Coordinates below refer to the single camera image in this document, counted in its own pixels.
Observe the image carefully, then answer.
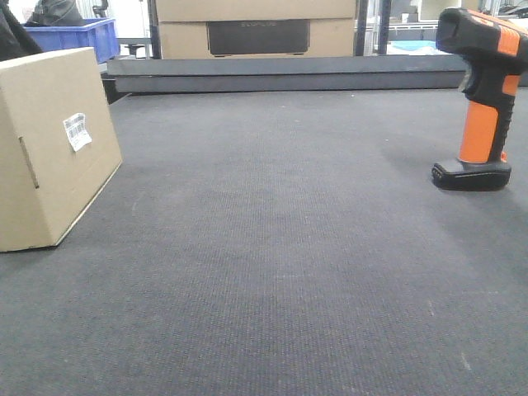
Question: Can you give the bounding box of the dark metal shelf post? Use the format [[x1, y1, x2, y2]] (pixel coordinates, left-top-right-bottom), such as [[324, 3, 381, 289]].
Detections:
[[353, 0, 392, 57]]

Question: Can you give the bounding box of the brown cardboard package box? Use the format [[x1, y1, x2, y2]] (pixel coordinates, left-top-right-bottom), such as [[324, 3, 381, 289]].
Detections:
[[1, 47, 122, 252]]

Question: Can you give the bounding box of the white barcode label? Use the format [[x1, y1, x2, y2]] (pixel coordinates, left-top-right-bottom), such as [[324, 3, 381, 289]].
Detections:
[[63, 113, 92, 152]]

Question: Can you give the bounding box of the person in black jacket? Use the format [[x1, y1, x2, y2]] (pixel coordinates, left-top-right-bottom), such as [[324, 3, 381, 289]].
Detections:
[[0, 1, 43, 61]]

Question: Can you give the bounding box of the large cardboard box with print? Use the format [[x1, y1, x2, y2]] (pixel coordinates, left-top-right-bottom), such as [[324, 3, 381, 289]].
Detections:
[[158, 18, 355, 59]]

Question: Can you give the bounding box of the dark grey fabric table mat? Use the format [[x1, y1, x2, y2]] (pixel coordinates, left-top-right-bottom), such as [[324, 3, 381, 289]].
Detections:
[[1, 90, 527, 395]]

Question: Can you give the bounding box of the upper stacked cardboard box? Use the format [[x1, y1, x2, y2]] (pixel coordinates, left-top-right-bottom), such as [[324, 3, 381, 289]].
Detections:
[[156, 0, 356, 22]]

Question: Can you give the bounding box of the orange black barcode scanner gun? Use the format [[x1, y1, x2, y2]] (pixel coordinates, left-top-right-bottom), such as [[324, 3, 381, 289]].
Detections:
[[431, 7, 527, 191]]

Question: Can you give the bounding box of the grey raised table edge rail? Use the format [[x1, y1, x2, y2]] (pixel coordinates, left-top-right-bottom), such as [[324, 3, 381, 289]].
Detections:
[[107, 54, 466, 94]]

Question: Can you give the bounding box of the blue plastic crate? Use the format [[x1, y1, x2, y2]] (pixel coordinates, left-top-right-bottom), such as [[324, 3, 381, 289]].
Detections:
[[26, 18, 120, 64]]

